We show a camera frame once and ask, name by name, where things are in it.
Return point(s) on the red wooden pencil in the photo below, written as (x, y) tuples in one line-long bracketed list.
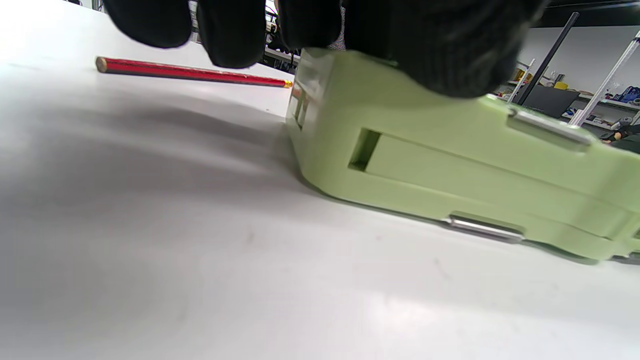
[(190, 72)]

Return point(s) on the green multifunction pencil case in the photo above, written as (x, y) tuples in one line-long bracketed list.
[(450, 170)]

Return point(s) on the person's left hand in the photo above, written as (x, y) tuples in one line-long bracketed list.
[(440, 40)]

